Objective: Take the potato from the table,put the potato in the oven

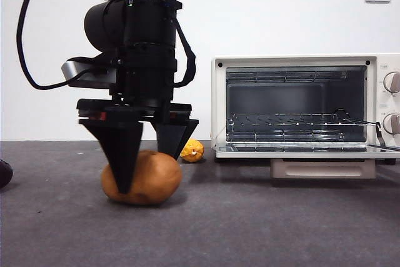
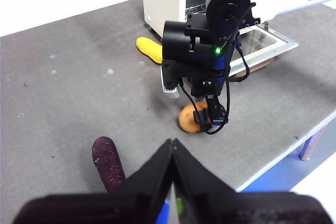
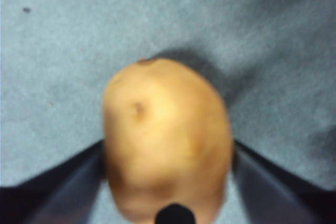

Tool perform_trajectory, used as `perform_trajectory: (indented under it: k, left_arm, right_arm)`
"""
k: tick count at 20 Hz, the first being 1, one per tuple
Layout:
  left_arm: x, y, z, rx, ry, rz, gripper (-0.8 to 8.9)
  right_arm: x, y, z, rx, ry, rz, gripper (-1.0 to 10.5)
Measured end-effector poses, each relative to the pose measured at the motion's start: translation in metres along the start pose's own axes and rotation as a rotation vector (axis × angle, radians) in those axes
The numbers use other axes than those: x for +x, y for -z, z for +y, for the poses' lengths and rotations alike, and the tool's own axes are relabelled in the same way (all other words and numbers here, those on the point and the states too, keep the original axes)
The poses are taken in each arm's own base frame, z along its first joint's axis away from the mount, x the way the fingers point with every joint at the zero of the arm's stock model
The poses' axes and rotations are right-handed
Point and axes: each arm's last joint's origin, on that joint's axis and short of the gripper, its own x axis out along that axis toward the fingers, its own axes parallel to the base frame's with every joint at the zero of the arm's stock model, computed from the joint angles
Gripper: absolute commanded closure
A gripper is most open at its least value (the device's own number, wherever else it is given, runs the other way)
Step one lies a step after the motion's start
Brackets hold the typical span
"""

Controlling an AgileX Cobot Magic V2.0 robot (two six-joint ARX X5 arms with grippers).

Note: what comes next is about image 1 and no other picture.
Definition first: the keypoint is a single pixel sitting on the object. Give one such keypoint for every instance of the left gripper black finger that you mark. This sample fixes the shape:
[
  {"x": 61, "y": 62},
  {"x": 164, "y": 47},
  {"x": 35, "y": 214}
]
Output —
[
  {"x": 118, "y": 154},
  {"x": 173, "y": 137}
]

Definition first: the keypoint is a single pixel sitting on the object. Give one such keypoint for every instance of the brown potato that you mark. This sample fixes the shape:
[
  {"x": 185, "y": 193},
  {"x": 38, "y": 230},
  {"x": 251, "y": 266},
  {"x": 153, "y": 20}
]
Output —
[{"x": 156, "y": 179}]

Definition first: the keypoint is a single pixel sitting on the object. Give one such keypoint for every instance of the metal oven heater guard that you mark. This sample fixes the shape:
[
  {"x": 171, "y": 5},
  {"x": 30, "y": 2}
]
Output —
[{"x": 286, "y": 76}]

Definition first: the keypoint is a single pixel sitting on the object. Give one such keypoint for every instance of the cream toaster oven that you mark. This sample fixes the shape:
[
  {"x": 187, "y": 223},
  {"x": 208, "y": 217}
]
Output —
[{"x": 378, "y": 101}]

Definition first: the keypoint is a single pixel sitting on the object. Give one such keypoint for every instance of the beige oven control knob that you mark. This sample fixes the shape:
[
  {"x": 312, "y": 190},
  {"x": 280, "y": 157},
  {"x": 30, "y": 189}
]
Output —
[
  {"x": 392, "y": 82},
  {"x": 392, "y": 123}
]

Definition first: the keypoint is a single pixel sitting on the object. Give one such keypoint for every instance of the yellow corn cob piece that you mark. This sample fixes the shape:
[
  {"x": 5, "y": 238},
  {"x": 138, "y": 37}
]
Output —
[{"x": 195, "y": 151}]

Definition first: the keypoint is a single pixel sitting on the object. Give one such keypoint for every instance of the dark purple eggplant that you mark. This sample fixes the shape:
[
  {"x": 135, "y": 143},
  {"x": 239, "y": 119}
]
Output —
[{"x": 4, "y": 174}]

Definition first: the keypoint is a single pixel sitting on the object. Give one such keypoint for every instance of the pale grey left wrist camera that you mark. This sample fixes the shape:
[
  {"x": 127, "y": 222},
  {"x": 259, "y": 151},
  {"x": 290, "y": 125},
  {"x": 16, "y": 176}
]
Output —
[{"x": 70, "y": 71}]

